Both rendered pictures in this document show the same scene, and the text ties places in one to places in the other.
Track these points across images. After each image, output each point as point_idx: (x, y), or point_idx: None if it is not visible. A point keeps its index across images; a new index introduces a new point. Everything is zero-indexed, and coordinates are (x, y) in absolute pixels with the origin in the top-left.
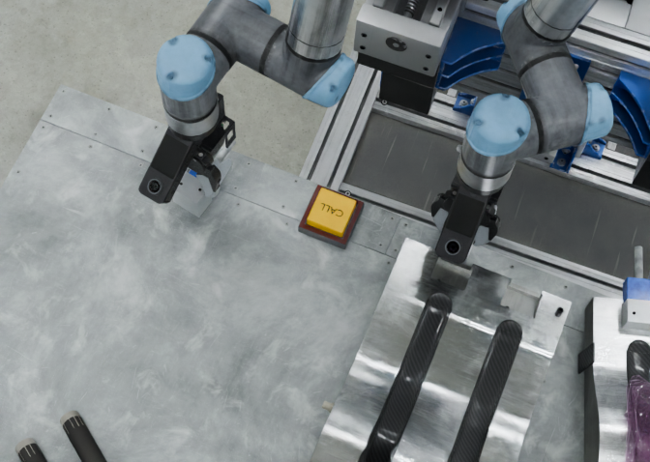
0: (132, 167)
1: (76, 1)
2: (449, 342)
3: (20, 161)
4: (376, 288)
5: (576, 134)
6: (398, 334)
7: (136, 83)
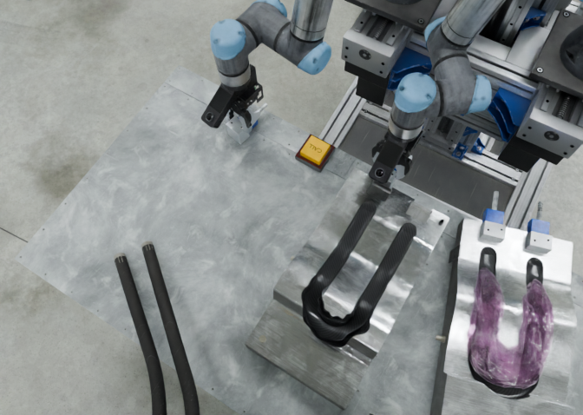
0: None
1: None
2: (370, 231)
3: (149, 102)
4: (335, 196)
5: (465, 105)
6: (340, 222)
7: None
